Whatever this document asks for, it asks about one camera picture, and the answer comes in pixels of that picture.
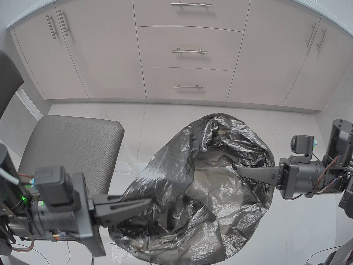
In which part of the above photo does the beige cabinet with drawers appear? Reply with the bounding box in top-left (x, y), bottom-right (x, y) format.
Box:
top-left (7, 0), bottom-right (353, 112)

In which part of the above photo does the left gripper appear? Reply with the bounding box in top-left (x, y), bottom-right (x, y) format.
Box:
top-left (29, 172), bottom-right (153, 258)

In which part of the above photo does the black plastic bag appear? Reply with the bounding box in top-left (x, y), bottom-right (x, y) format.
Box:
top-left (108, 113), bottom-right (276, 265)

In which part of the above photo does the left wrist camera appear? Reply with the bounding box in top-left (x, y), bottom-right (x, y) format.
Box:
top-left (34, 166), bottom-right (78, 212)

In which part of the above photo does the grey chair with white legs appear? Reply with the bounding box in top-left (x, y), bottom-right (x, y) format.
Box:
top-left (0, 50), bottom-right (126, 201)

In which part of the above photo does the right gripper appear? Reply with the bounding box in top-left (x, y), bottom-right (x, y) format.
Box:
top-left (235, 157), bottom-right (330, 200)

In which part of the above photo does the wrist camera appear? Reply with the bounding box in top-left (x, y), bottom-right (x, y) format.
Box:
top-left (34, 166), bottom-right (78, 212)
top-left (290, 135), bottom-right (315, 163)

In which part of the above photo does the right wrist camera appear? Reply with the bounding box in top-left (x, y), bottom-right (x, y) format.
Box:
top-left (290, 135), bottom-right (315, 163)

